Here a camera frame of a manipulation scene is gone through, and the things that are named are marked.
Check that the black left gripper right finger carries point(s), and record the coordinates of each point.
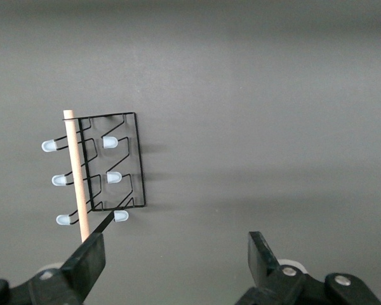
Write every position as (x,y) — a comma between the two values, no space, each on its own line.
(263,263)

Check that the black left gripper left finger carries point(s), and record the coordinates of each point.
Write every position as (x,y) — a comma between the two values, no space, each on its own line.
(85,263)

